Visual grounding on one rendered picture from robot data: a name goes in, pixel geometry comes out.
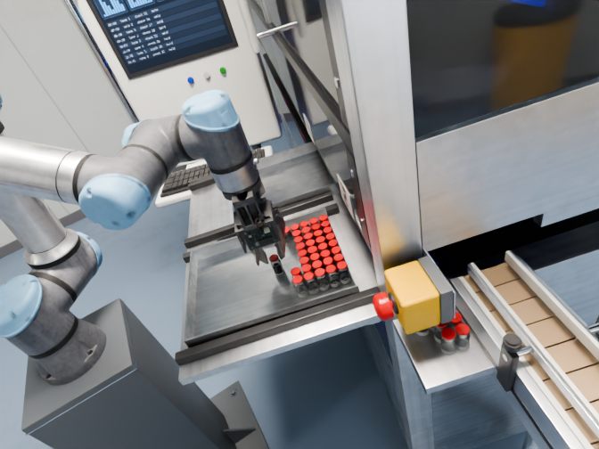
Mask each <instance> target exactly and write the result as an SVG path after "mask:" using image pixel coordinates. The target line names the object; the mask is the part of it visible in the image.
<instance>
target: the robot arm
mask: <svg viewBox="0 0 599 449"><path fill-rule="evenodd" d="M182 112H183V114H179V115H175V116H169V117H165V118H156V119H145V120H142V121H140V122H138V123H135V124H132V125H130V126H128V127H127V128H126V129H125V130H124V132H123V138H122V139H121V144H122V149H121V150H120V151H119V153H118V154H117V155H116V156H115V157H107V156H103V155H97V154H93V153H89V152H83V151H75V150H70V149H65V148H61V147H55V146H51V145H46V144H41V143H32V142H27V141H22V140H17V139H12V138H8V137H3V136H4V131H5V127H4V125H3V123H2V122H1V120H0V219H1V220H2V221H3V222H4V224H5V225H6V226H7V227H8V228H9V230H10V231H11V232H12V233H13V235H14V236H15V237H16V238H17V239H18V241H19V242H20V243H21V244H22V246H23V247H24V248H25V252H24V255H23V257H24V260H25V261H26V262H27V263H28V265H29V266H30V267H31V270H30V271H29V273H28V274H22V275H18V276H16V277H13V278H11V280H9V281H8V282H7V283H6V284H3V285H2V286H1V287H0V337H3V338H5V339H7V340H8V341H10V342H11V343H12V344H14V345H15V346H16V347H17V348H18V349H20V350H21V351H22V352H24V353H25V354H26V355H28V356H30V357H31V358H32V359H33V361H34V363H35V365H36V367H37V369H38V371H39V373H40V375H41V377H42V378H43V379H44V380H46V381H47V382H49V383H50V384H53V385H64V384H67V383H70V382H72V381H74V380H76V379H78V378H80V377H81V376H82V375H84V374H85V373H86V372H88V371H89V370H90V369H91V368H92V367H93V366H94V365H95V363H96V362H97V361H98V360H99V358H100V357H101V355H102V353H103V350H104V349H105V345H106V335H105V333H104V332H103V331H102V330H101V329H100V328H99V327H98V326H97V325H95V324H93V323H90V322H87V321H84V320H81V319H79V318H77V317H76V316H75V315H74V314H73V313H72V312H71V311H70V308H71V307H72V305H73V304H74V302H75V301H76V300H77V298H78V296H79V295H80V294H81V292H82V291H83V289H84V288H85V287H86V285H87V284H88V283H89V282H90V280H91V279H92V278H93V277H94V276H95V275H96V273H97V271H98V269H99V267H100V265H101V264H102V261H103V253H102V251H101V249H100V247H99V246H98V244H97V243H96V242H95V241H94V240H93V239H91V240H90V239H89V238H88V236H87V235H85V234H83V233H80V232H75V231H73V230H71V229H65V228H64V227H63V226H62V224H61V222H60V221H59V219H58V218H57V216H56V215H55V214H54V212H53V211H52V210H51V208H50V207H49V206H48V204H47V203H46V201H45V199H46V200H54V201H59V202H64V203H69V204H74V205H79V206H80V208H81V210H82V212H83V213H84V215H85V216H86V217H87V218H88V219H89V220H91V221H92V222H93V223H95V224H97V223H98V224H100V225H102V227H103V228H106V229H109V230H124V229H127V228H128V227H130V226H131V225H133V224H134V223H135V221H136V220H138V219H139V217H140V216H141V215H142V214H143V213H144V212H145V211H146V210H147V209H148V207H150V205H151V202H152V199H153V198H154V197H155V195H156V194H157V192H158V191H159V189H160V188H161V186H162V185H163V184H164V183H165V182H166V181H167V179H168V177H169V176H170V175H171V173H172V172H173V170H174V169H175V167H176V166H177V164H179V163H184V162H189V161H195V160H199V159H205V161H206V163H207V165H208V167H209V170H210V173H211V174H212V176H213V178H214V180H215V182H216V184H217V187H218V189H219V190H220V191H221V192H222V193H223V195H224V197H225V199H227V200H231V201H232V203H233V206H234V209H235V212H234V231H235V234H236V236H237V238H238V240H239V242H240V243H241V245H242V248H243V250H244V252H245V253H247V252H246V245H247V246H248V248H249V250H250V252H251V253H252V254H253V255H254V257H255V261H256V264H257V265H259V261H261V262H263V263H265V264H268V260H267V254H266V252H265V251H264V250H263V247H265V246H267V245H270V244H273V243H274V244H275V246H276V250H277V254H278V256H279V258H281V260H282V259H283V258H284V257H285V248H286V239H285V222H284V218H283V215H282V214H281V212H280V211H279V210H278V207H274V208H273V206H272V205H273V203H272V201H271V200H267V198H266V197H264V198H260V197H261V196H262V195H263V194H264V193H265V192H266V191H265V188H264V185H263V183H262V182H261V179H260V176H259V171H258V168H257V165H256V164H258V163H259V161H258V159H254V158H253V156H252V153H251V150H250V146H249V144H248V141H247V139H246V136H245V133H244V132H243V129H242V125H241V120H240V117H239V115H238V113H237V112H236V111H235V108H234V106H233V104H232V101H231V99H230V97H229V95H228V94H227V93H226V92H224V91H221V90H209V91H206V92H203V93H202V94H196V95H195V96H193V97H191V98H189V99H188V100H187V101H186V102H185V103H184V104H183V106H182Z"/></svg>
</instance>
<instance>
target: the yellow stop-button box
mask: <svg viewBox="0 0 599 449"><path fill-rule="evenodd" d="M384 278H385V282H386V288H387V293H388V298H389V300H391V301H392V304H393V306H394V307H393V308H392V309H393V311H394V313H395V314H396V316H397V318H398V320H399V322H400V324H401V326H402V329H403V331H404V332H405V334H411V333H415V332H418V331H422V330H425V329H428V328H430V327H433V326H436V325H439V323H440V322H441V323H446V322H451V321H452V320H453V290H452V288H451V287H450V285H449V284H448V282H447V281H446V279H445V278H444V276H443V275H442V274H441V272H440V271H439V269H438V268H437V267H436V266H435V264H434V263H433V261H432V260H431V258H430V257H429V256H426V257H421V258H419V259H418V261H416V260H415V261H412V262H409V263H406V264H403V265H399V266H396V267H393V268H391V269H388V270H386V271H384Z"/></svg>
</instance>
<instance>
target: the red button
mask: <svg viewBox="0 0 599 449"><path fill-rule="evenodd" d="M373 307H374V310H375V313H376V314H377V316H378V317H379V318H380V319H381V320H383V321H387V320H389V319H392V318H394V312H393V309H392V308H393V307H394V306H393V304H392V301H391V300H389V298H388V296H387V294H386V293H385V292H381V293H378V294H375V295H374V296H373Z"/></svg>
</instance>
